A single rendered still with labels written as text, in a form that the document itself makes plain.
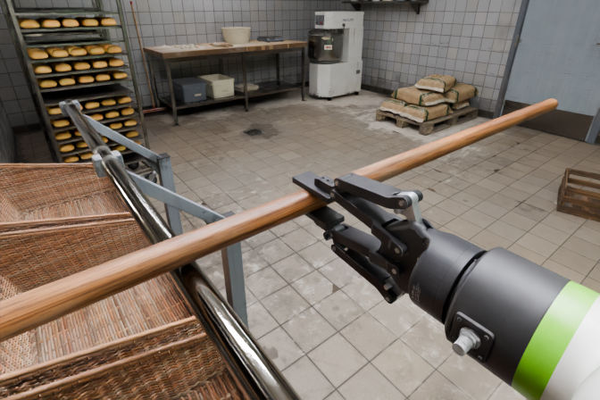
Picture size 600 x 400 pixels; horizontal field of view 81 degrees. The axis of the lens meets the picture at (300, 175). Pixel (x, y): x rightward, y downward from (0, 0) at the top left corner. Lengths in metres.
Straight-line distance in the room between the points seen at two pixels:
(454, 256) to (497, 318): 0.06
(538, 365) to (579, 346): 0.03
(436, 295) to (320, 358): 1.46
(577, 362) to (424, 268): 0.11
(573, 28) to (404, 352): 4.14
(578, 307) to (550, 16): 4.94
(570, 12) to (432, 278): 4.88
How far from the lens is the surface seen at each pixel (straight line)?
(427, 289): 0.33
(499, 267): 0.31
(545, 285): 0.31
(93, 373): 0.84
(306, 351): 1.78
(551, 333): 0.30
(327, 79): 5.77
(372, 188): 0.36
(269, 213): 0.40
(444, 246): 0.33
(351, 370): 1.74
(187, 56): 4.81
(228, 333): 0.32
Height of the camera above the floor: 1.42
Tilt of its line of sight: 26 degrees down
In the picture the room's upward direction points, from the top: straight up
